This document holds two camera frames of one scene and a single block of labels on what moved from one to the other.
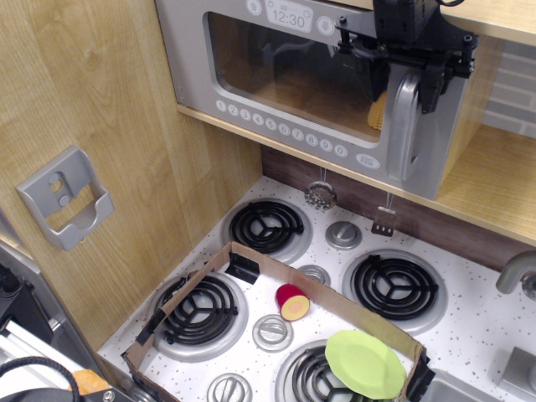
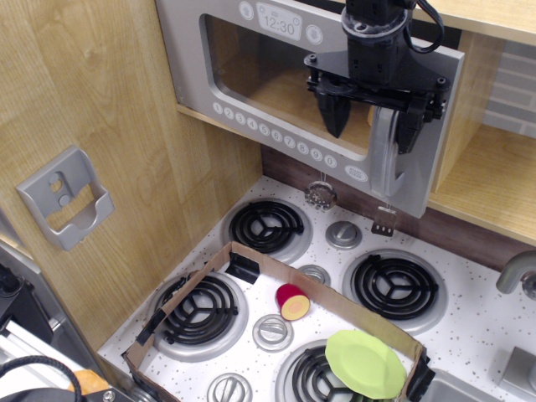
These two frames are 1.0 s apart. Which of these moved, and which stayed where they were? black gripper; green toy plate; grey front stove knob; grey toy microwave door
Moved: black gripper
Stayed: grey toy microwave door; grey front stove knob; green toy plate
